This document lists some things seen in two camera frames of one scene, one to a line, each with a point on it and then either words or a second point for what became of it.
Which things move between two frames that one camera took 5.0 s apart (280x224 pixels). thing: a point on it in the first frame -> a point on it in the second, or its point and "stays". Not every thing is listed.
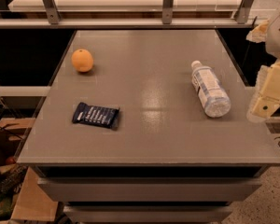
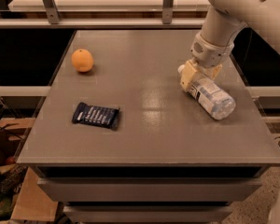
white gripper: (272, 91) -> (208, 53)
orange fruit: (82, 60) stays
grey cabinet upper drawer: (154, 189) stays
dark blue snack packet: (106, 117) stays
